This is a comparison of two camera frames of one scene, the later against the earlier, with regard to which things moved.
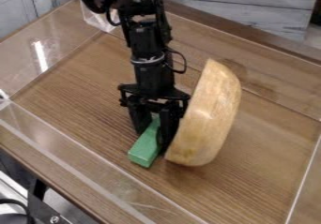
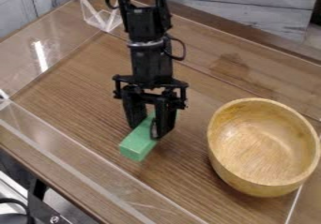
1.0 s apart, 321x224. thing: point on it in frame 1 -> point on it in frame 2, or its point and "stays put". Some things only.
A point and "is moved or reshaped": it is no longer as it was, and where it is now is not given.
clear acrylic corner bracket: [99, 19] stays put
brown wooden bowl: [206, 128] -> [264, 146]
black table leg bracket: [41, 213] stays put
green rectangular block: [145, 149] is moved or reshaped
